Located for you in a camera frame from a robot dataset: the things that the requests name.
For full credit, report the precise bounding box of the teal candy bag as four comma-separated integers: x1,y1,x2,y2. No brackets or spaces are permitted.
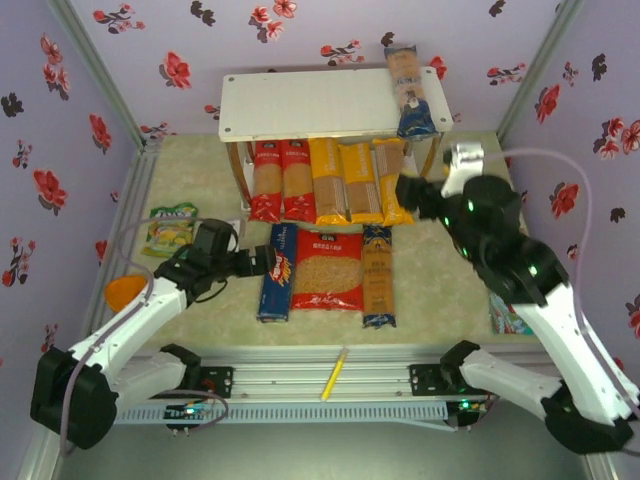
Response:
488,291,534,337

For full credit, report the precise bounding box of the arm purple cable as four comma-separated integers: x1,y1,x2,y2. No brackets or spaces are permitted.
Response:
452,147,640,432
59,217,232,459

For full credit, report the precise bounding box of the aluminium corner post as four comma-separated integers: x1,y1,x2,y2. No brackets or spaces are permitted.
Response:
494,0,587,147
45,0,162,157

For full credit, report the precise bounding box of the aluminium side rail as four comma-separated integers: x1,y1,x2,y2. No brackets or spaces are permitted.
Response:
85,139,163,321

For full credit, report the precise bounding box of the yellow pen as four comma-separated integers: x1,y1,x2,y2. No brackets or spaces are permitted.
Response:
320,347,350,402

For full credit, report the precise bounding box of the wide red macaroni bag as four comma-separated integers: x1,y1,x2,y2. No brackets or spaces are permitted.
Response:
290,230,365,313

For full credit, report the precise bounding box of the white two-tier shelf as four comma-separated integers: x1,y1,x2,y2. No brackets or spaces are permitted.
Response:
219,66,455,223

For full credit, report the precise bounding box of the circuit board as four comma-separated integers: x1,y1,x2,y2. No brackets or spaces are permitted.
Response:
164,402,215,429
446,398,490,430

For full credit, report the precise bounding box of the yellow spaghetti bag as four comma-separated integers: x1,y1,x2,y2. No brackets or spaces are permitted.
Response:
308,137,351,227
372,138,417,227
339,143,384,225

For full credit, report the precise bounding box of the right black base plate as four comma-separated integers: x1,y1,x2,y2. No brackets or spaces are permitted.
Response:
408,363,501,400

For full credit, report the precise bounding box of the left circuit board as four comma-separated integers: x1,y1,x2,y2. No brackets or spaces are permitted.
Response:
164,402,215,429

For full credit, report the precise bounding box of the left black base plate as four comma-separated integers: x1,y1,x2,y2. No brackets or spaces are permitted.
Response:
142,365,236,401

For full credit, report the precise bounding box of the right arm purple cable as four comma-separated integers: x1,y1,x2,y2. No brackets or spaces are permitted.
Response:
452,147,640,432

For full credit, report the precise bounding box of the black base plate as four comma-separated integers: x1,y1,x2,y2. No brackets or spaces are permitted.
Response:
408,363,501,400
142,365,236,401

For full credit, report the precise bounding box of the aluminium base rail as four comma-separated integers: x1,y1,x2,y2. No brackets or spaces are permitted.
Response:
122,346,595,402

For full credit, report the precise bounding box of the right circuit board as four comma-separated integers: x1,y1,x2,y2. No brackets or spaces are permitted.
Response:
446,398,490,430

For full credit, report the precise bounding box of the bright blue spaghetti bag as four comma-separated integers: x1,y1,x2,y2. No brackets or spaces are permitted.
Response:
383,44,442,139

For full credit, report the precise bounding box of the white slotted cable duct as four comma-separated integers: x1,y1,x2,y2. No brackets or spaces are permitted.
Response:
68,403,450,427

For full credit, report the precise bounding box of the red spaghetti bag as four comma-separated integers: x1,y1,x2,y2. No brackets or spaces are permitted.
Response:
280,139,318,223
247,140,284,224

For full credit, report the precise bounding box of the blue Barilla spaghetti box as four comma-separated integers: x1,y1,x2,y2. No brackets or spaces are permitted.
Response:
255,221,300,324

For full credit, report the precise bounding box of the orange plastic bowl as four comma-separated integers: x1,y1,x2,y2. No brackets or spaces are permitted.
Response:
104,274,152,314

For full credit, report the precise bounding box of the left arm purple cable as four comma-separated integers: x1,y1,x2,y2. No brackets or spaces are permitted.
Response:
59,217,232,459

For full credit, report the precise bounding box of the green candy bag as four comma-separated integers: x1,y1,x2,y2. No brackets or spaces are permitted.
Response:
140,201,200,259

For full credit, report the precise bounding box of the dark blue gold spaghetti bag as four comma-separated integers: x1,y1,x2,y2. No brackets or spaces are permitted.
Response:
360,224,398,330

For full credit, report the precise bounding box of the aluminium frame leg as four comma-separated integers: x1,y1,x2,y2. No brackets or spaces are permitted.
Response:
568,390,622,480
14,399,72,480

